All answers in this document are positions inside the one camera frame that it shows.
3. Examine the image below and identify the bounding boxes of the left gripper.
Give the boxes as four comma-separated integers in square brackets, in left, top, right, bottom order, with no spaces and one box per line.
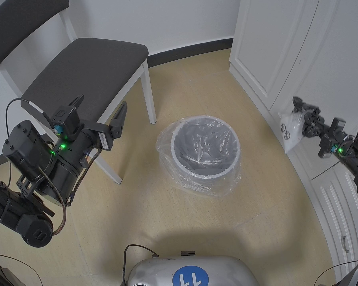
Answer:
[54,94,128,173]

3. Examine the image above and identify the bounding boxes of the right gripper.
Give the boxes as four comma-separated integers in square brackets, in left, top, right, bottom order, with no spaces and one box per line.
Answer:
[317,133,352,161]

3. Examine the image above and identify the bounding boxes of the clear plastic bag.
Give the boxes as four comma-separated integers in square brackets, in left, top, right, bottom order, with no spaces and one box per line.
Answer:
[155,115,243,198]

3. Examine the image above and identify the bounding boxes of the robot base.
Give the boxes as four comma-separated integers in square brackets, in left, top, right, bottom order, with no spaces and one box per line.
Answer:
[128,250,261,286]

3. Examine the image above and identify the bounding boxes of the white trash bin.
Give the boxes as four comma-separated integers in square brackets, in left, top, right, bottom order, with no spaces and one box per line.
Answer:
[170,116,242,196]

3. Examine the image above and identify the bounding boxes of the grey white chair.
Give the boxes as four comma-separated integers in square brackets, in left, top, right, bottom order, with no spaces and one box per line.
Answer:
[0,0,157,186]

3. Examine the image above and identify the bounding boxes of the white wardrobe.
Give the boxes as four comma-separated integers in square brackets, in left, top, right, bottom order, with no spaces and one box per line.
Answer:
[229,0,358,286]

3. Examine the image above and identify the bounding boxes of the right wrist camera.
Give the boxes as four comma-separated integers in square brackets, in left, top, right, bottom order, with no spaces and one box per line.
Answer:
[329,117,347,137]

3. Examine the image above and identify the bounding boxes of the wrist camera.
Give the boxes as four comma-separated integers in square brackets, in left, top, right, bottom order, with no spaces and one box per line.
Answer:
[329,117,347,137]
[50,105,85,141]

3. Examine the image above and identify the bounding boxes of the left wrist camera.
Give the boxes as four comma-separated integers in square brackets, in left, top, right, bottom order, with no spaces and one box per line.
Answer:
[50,105,85,141]

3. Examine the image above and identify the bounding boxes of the black cable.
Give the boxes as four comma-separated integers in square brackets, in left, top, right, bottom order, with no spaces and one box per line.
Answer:
[5,98,56,136]
[0,243,42,286]
[122,244,159,286]
[316,259,358,286]

